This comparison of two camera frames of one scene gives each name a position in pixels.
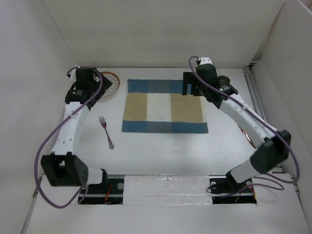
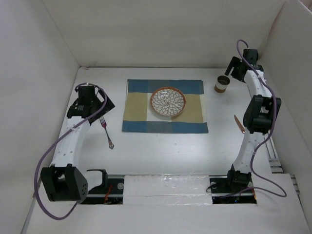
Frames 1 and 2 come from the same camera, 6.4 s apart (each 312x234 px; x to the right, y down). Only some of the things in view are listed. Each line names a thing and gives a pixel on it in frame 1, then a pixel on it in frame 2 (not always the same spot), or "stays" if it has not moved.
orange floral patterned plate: (114, 79) → (167, 101)
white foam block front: (167, 189) stays
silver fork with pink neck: (104, 125) stays
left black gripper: (105, 85) → (108, 107)
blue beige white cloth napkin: (159, 106) stays
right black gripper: (188, 79) → (234, 63)
